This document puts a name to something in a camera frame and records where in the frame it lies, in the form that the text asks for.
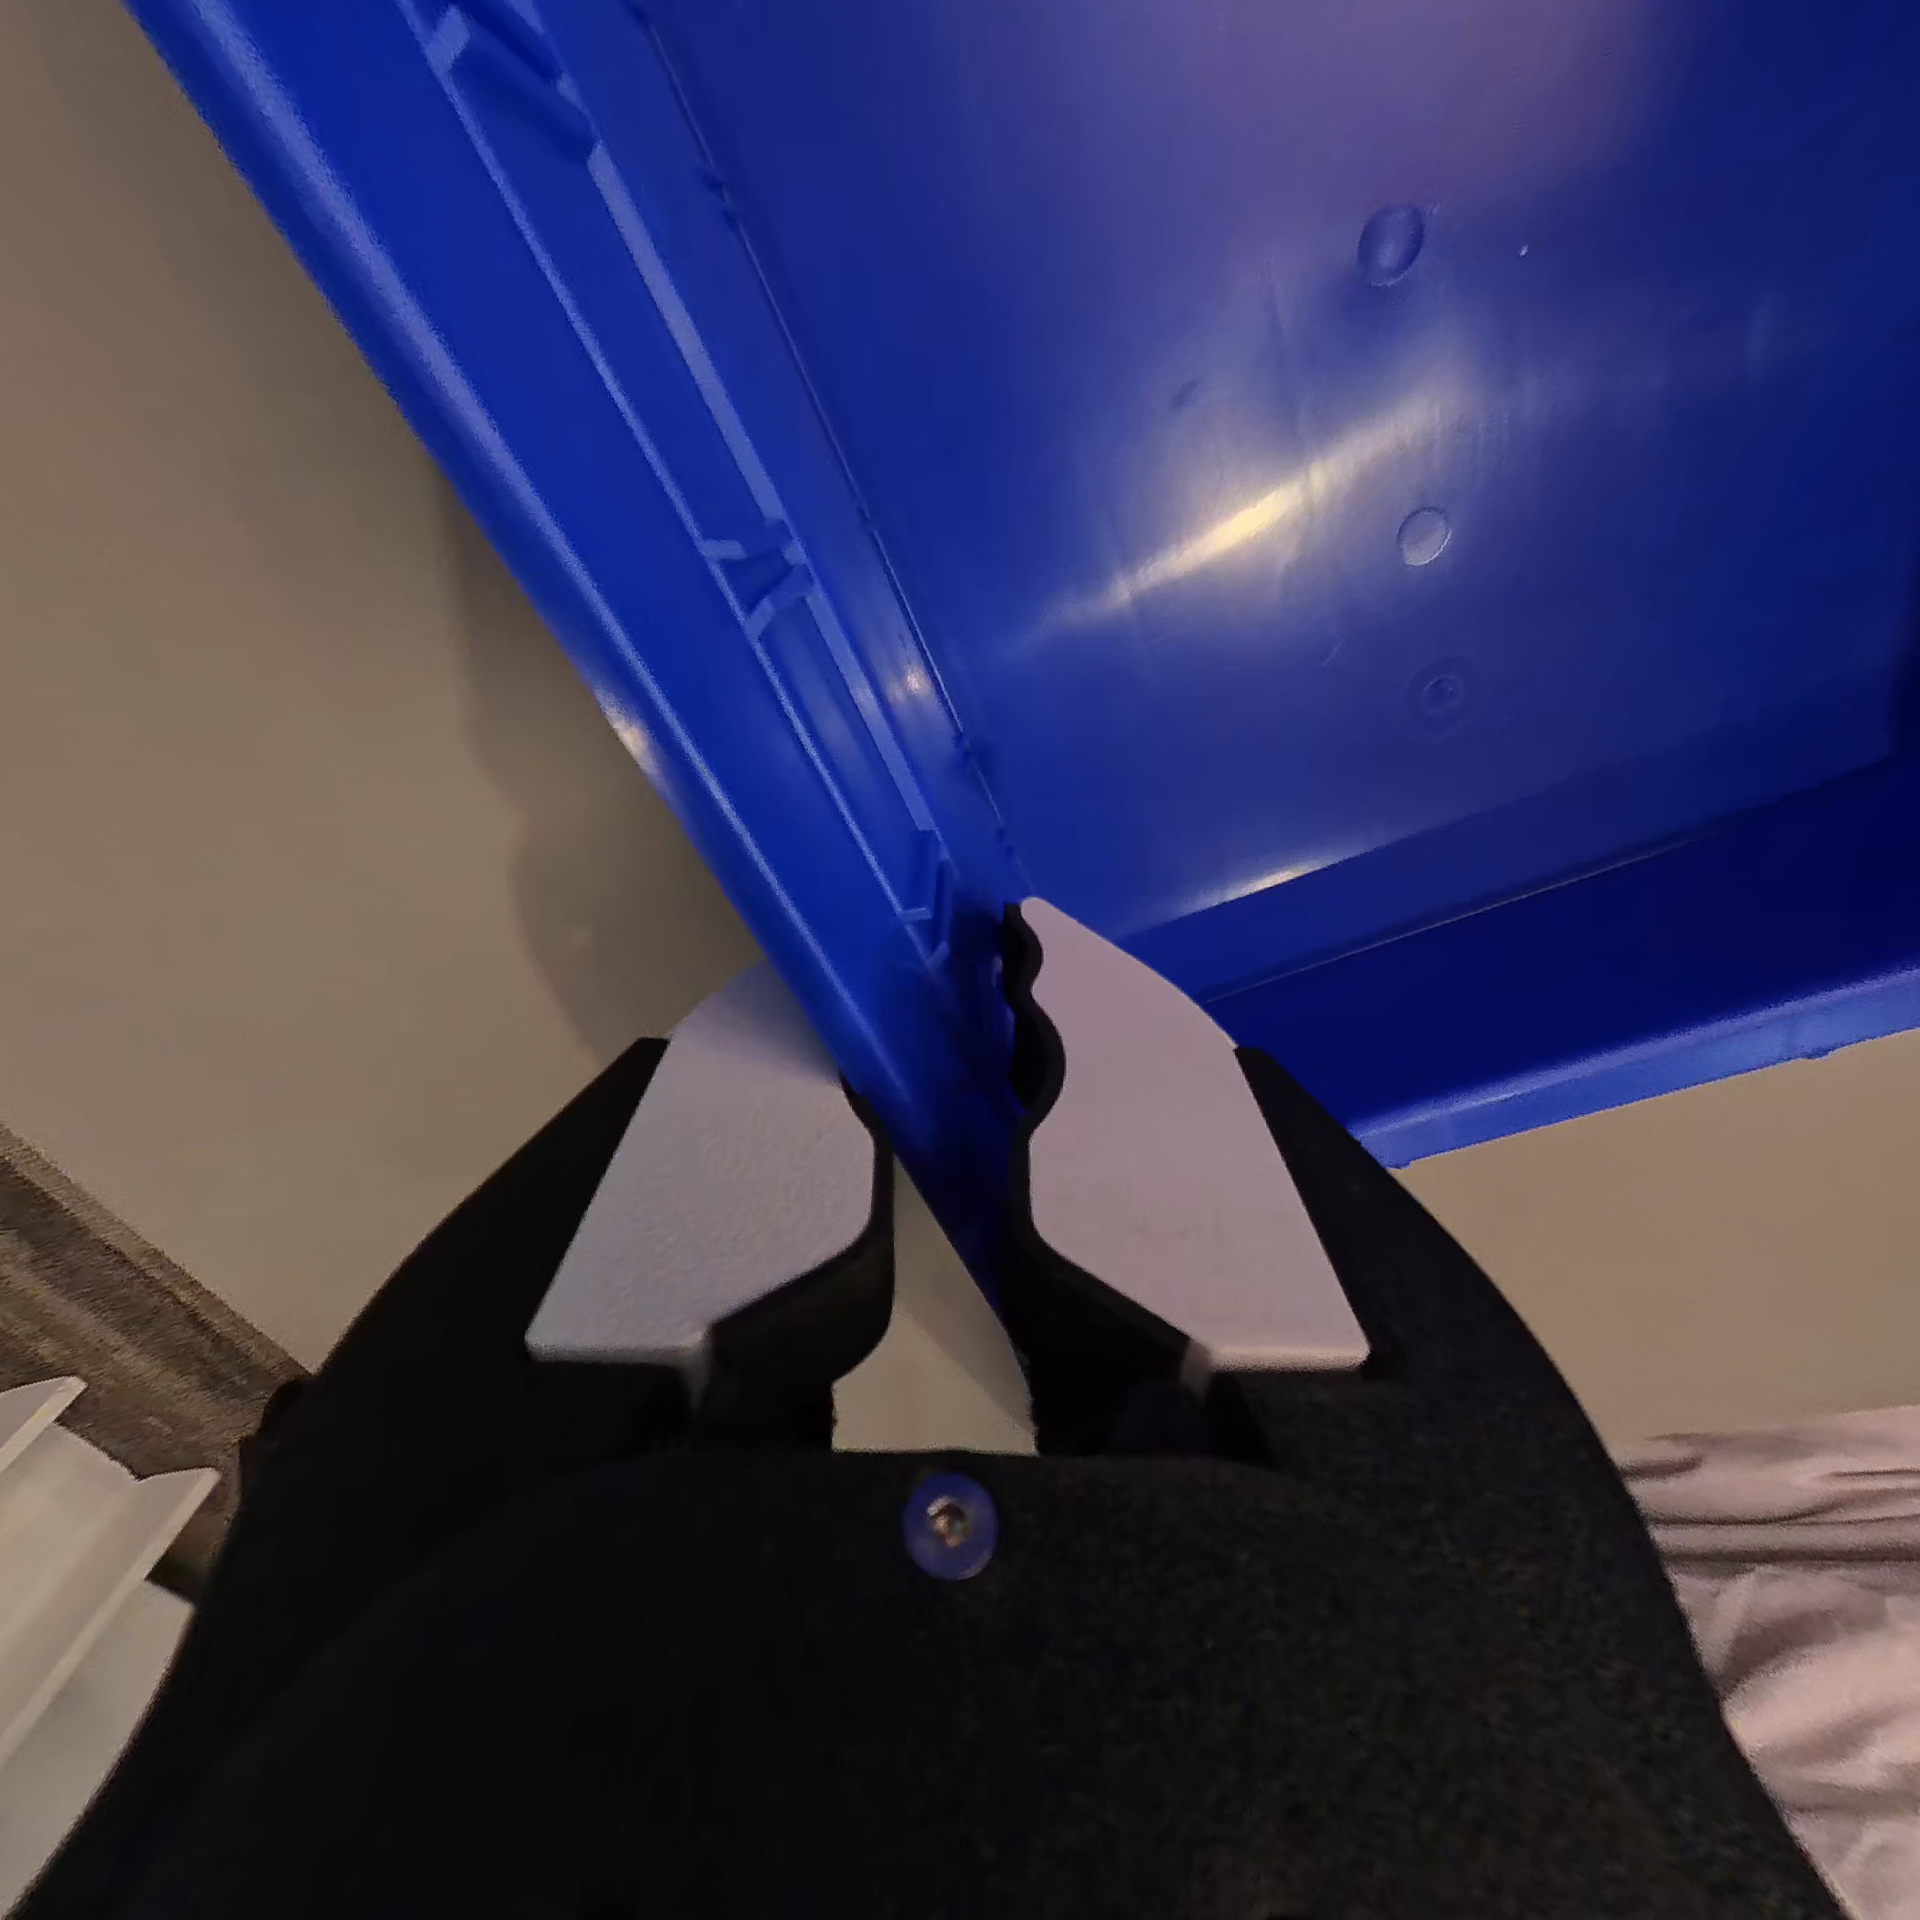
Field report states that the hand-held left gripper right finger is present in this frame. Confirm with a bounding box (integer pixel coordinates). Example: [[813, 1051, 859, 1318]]
[[995, 895, 1374, 1459]]

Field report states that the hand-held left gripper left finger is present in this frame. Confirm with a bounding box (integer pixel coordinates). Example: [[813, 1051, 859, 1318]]
[[524, 958, 904, 1456]]

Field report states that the blue plastic bin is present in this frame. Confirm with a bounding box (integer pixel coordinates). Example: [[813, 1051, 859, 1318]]
[[119, 0, 1920, 1360]]

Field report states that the person's grey clothing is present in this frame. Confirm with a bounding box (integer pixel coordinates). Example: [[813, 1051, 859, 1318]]
[[1617, 1402, 1920, 1920]]

